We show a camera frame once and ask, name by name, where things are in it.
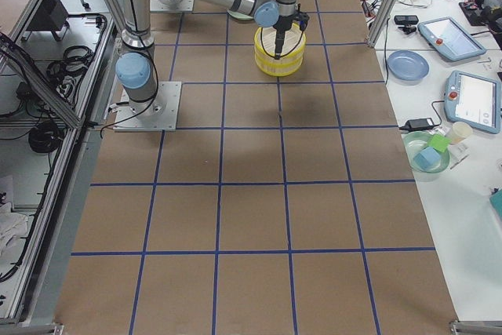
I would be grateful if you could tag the light green plate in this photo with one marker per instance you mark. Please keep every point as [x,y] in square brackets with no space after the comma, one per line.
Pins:
[239,16]

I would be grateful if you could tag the near teach pendant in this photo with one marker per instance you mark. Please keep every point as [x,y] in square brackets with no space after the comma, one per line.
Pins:
[474,100]

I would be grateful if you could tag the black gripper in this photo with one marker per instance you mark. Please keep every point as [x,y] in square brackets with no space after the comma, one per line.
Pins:
[281,27]

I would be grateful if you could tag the far teach pendant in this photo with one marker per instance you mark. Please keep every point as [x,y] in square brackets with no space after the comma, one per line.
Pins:
[449,39]

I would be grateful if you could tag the paper cup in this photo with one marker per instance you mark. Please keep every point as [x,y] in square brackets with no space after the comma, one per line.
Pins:
[459,132]

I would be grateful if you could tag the green foam block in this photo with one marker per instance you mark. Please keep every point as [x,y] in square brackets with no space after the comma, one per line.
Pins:
[439,142]

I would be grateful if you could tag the black webcam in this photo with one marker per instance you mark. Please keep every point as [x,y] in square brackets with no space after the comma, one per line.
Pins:
[406,23]

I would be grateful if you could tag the black power adapter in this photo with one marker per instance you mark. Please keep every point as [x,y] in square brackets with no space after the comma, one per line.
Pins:
[418,124]

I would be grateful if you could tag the blue plate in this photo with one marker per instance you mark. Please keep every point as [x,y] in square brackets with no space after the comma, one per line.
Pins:
[407,65]

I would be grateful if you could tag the green bowl with blocks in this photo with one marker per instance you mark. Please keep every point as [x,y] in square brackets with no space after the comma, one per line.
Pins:
[414,142]

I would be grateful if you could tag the blue foam block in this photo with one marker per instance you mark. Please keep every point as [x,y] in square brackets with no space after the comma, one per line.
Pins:
[427,159]

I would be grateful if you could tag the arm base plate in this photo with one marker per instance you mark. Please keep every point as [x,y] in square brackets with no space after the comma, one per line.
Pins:
[184,6]
[161,115]

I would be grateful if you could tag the teach pendant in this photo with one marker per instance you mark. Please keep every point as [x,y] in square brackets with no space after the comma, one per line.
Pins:
[449,39]
[474,100]

